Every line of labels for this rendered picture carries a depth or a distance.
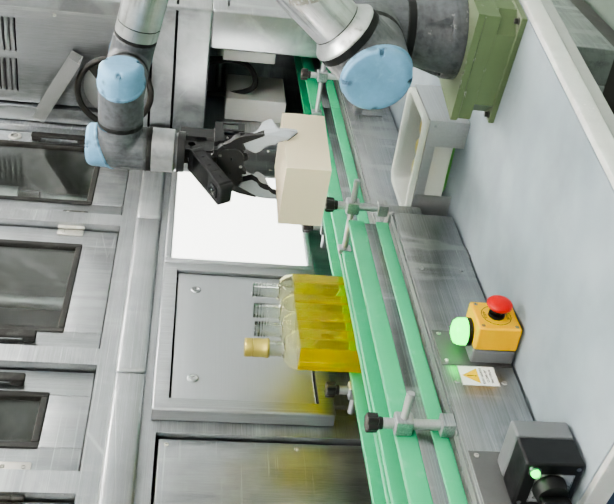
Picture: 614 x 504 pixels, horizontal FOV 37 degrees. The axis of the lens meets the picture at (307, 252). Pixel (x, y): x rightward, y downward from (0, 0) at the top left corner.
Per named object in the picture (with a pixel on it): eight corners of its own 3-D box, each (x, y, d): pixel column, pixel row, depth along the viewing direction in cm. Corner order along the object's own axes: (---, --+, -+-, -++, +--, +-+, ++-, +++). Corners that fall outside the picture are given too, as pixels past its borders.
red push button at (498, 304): (480, 309, 145) (485, 291, 143) (504, 310, 145) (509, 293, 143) (486, 324, 141) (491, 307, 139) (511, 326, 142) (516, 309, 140)
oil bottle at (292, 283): (378, 300, 185) (274, 294, 182) (383, 277, 182) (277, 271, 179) (383, 317, 181) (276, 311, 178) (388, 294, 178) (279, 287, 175)
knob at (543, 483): (560, 498, 120) (568, 519, 117) (527, 497, 119) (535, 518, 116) (570, 475, 117) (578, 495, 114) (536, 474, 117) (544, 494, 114)
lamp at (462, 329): (463, 333, 147) (445, 332, 147) (469, 311, 145) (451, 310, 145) (469, 351, 144) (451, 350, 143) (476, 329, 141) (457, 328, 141)
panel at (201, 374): (299, 186, 245) (171, 176, 240) (300, 176, 243) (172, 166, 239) (333, 427, 171) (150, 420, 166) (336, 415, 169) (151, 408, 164)
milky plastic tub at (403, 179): (427, 179, 202) (389, 176, 200) (449, 85, 189) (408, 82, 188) (443, 221, 187) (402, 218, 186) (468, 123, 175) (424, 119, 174)
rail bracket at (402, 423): (450, 422, 134) (362, 419, 132) (462, 385, 130) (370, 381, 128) (456, 442, 131) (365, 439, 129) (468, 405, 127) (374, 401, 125)
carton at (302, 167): (324, 116, 161) (282, 112, 160) (331, 170, 149) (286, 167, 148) (314, 170, 169) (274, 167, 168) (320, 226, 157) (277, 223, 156)
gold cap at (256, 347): (267, 343, 166) (243, 342, 166) (269, 334, 163) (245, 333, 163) (267, 361, 164) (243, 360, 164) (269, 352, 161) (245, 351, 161)
